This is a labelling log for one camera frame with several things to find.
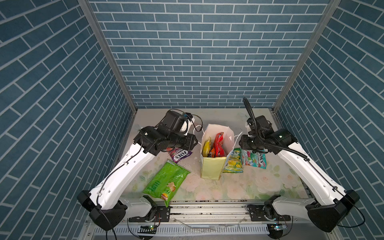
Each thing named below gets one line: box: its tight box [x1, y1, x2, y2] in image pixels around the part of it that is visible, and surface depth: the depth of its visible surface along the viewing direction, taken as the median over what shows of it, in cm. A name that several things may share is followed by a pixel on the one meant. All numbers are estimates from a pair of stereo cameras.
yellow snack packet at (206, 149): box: [202, 136, 212, 157], surface depth 87 cm
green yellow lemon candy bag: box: [222, 147, 243, 173], surface depth 90 cm
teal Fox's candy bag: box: [241, 148, 267, 169], surface depth 92 cm
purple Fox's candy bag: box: [168, 147, 193, 164], surface depth 95 cm
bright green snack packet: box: [142, 159, 191, 208], surface depth 82 cm
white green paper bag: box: [200, 124, 235, 180], surface depth 80 cm
